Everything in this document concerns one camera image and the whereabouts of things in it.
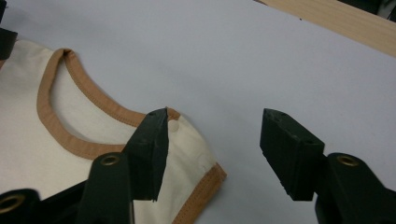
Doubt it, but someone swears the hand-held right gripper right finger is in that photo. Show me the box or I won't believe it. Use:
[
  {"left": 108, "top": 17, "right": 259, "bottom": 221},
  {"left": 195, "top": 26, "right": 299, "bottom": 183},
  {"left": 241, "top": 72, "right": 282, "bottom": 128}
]
[{"left": 260, "top": 107, "right": 396, "bottom": 224}]

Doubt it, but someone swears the white table mat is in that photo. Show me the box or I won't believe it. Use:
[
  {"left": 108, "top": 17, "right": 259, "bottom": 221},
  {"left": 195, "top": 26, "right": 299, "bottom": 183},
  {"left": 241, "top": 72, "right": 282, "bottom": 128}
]
[{"left": 0, "top": 0, "right": 396, "bottom": 224}]

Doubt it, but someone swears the cream baby bodysuit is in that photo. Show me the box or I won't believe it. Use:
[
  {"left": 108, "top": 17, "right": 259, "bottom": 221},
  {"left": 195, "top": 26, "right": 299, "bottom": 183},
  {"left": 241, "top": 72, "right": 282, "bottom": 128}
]
[{"left": 0, "top": 38, "right": 228, "bottom": 224}]

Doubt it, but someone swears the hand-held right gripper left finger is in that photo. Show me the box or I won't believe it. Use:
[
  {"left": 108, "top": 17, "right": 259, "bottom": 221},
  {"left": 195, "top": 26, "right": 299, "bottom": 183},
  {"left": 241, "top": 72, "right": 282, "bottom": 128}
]
[{"left": 74, "top": 106, "right": 171, "bottom": 224}]

